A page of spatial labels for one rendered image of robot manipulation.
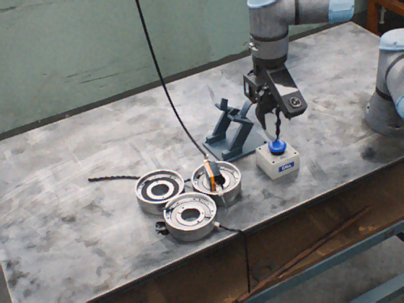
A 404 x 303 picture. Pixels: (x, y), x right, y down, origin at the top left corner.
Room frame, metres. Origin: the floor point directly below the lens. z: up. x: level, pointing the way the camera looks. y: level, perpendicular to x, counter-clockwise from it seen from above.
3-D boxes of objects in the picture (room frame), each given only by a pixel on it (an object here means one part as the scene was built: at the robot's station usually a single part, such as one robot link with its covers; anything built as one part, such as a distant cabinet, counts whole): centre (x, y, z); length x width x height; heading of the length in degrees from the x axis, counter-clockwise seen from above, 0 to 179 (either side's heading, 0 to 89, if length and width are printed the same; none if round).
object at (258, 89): (0.99, -0.13, 1.02); 0.09 x 0.08 x 0.12; 24
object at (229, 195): (0.91, 0.00, 0.82); 0.10 x 0.10 x 0.04
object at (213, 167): (0.88, -0.01, 0.85); 0.17 x 0.02 x 0.04; 12
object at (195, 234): (0.82, 0.06, 0.82); 0.10 x 0.10 x 0.04
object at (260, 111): (0.96, -0.12, 0.96); 0.05 x 0.02 x 0.09; 114
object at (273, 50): (0.99, -0.13, 1.10); 0.08 x 0.08 x 0.05
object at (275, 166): (0.97, -0.15, 0.82); 0.08 x 0.07 x 0.05; 114
